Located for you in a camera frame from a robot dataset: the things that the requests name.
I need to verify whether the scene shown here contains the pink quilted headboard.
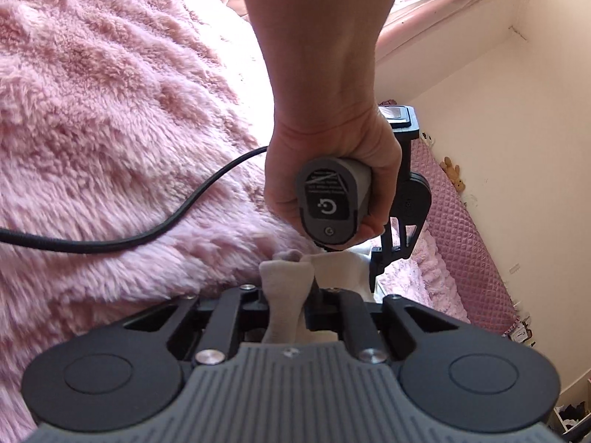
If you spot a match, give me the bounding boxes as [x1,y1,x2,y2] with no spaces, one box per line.
[379,98,519,335]

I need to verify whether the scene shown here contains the white printed sweatshirt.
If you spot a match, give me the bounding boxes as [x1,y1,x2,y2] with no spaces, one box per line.
[257,248,385,347]

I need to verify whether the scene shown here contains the person's left hand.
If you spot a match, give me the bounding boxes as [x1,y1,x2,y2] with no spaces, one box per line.
[264,110,403,241]

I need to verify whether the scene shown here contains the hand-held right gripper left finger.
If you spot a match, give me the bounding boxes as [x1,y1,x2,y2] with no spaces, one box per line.
[122,283,269,363]

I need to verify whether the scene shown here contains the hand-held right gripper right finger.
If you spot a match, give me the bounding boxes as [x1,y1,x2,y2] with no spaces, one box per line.
[305,286,468,363]

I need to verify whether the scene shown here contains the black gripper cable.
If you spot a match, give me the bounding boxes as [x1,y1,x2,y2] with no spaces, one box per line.
[0,145,270,255]

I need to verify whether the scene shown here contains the pink curtain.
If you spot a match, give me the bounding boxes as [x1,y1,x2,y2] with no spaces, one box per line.
[376,0,496,62]

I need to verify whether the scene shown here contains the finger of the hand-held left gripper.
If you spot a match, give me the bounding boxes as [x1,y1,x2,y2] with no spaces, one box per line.
[368,244,395,292]

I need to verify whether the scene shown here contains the small brown plush bear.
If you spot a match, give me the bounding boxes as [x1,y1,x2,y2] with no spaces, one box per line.
[438,157,467,193]

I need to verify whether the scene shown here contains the pink fluffy blanket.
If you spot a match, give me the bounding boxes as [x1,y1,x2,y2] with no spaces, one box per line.
[0,0,472,427]

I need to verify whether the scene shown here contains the person's left forearm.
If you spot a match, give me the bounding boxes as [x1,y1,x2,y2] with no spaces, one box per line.
[230,0,399,124]

